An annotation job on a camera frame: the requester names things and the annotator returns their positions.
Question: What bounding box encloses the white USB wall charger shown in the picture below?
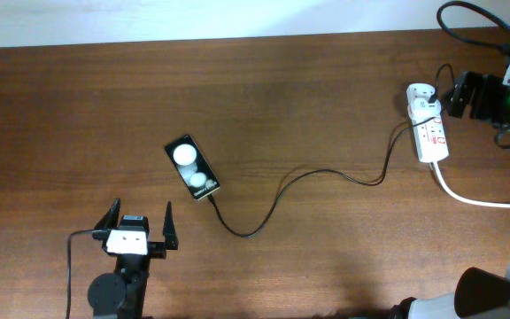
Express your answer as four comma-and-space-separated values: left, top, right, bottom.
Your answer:
408, 97, 442, 122

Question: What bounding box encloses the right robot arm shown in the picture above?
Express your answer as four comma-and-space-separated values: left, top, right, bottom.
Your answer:
390, 72, 510, 318

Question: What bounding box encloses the white power strip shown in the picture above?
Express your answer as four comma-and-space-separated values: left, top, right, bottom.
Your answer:
406, 83, 449, 163

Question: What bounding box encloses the black USB charging cable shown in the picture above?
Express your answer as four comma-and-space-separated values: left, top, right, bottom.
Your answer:
206, 63, 458, 239

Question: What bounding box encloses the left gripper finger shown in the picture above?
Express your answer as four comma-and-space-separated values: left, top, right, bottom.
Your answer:
94, 198, 120, 230
162, 201, 179, 250

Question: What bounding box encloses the white power strip cord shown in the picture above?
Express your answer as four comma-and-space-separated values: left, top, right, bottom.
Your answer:
429, 160, 510, 212

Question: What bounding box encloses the black Samsung Galaxy smartphone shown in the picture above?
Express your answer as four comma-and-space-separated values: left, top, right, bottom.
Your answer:
164, 135, 220, 200

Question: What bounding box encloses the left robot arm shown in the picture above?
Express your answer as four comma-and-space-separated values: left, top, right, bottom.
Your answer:
87, 198, 179, 319

